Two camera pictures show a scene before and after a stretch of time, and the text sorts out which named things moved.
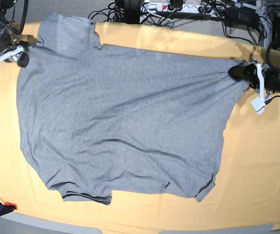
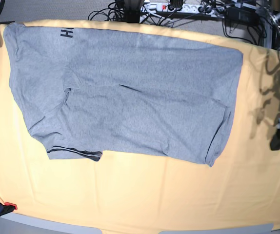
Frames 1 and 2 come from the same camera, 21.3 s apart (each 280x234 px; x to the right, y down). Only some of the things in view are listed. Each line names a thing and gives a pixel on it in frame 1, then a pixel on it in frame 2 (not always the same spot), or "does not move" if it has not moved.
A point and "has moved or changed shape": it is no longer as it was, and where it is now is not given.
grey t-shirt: x=95 y=120 has moved or changed shape
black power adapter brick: x=242 y=16 does not move
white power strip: x=184 y=8 does not move
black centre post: x=131 y=11 does not move
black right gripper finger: x=249 y=72 -> x=277 y=140
